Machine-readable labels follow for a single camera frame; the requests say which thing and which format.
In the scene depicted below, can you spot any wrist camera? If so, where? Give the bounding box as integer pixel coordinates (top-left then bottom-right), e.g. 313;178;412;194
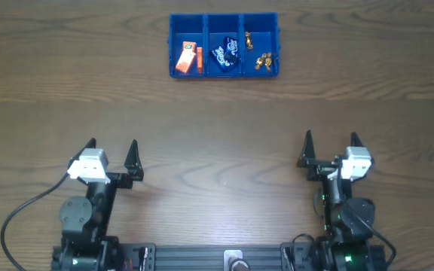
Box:
67;148;111;185
328;145;375;182

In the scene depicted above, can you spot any blue tray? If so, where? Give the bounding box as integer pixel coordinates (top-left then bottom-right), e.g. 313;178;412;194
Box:
168;12;281;79

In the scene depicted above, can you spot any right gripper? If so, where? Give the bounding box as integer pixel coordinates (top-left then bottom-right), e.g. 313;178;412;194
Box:
296;129;365;182

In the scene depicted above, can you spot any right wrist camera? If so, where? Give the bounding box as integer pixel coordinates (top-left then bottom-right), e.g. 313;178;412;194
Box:
328;145;375;182

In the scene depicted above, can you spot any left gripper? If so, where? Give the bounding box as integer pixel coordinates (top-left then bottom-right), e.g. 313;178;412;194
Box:
68;137;145;190

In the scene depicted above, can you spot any mounting rail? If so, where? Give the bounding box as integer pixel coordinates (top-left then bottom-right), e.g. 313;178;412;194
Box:
50;242;387;271

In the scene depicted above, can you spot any blue candy pack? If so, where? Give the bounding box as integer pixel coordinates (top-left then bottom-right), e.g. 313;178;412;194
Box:
209;45;238;73
222;35;240;63

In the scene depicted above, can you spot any black cable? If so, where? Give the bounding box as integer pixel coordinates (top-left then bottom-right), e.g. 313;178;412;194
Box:
0;172;71;271
347;205;398;269

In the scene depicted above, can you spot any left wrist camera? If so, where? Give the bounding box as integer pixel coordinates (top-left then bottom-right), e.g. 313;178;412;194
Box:
67;148;111;185

